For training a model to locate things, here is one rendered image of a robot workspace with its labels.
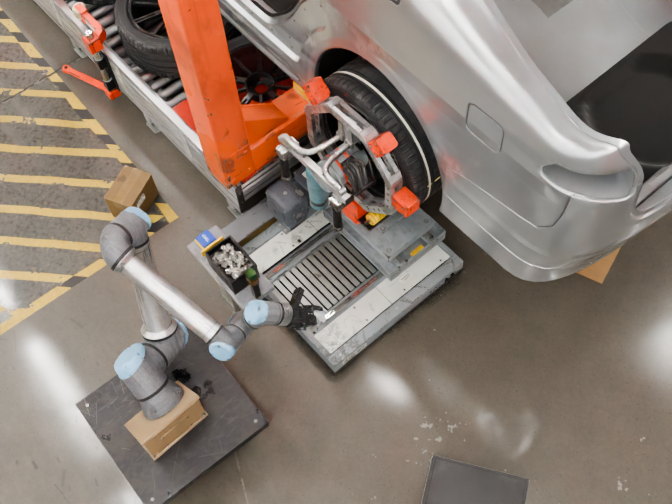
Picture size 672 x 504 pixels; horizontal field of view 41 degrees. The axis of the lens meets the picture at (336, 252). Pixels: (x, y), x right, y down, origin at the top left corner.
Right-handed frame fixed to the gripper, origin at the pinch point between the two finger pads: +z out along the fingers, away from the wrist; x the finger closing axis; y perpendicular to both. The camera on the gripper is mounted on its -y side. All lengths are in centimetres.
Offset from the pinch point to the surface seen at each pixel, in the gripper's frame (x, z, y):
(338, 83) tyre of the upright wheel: 40, -5, -82
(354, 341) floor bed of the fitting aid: -37, 50, -2
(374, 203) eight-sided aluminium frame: 14, 29, -46
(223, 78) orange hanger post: 14, -42, -91
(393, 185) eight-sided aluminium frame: 39, 14, -39
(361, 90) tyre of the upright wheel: 49, -3, -74
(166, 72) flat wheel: -83, 2, -166
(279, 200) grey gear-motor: -36, 20, -70
